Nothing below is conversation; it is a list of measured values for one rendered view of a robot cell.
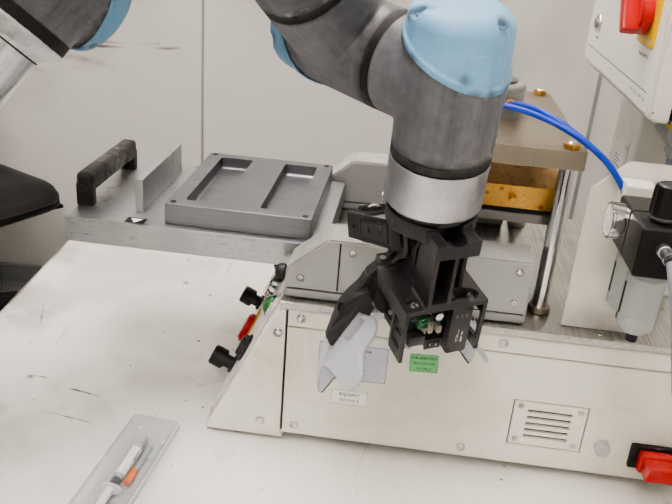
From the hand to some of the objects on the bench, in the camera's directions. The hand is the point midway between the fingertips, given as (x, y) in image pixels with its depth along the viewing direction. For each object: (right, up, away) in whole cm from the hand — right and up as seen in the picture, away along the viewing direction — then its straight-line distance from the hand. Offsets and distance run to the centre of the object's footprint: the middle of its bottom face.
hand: (393, 371), depth 73 cm
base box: (+8, -6, +28) cm, 30 cm away
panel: (-19, -2, +31) cm, 37 cm away
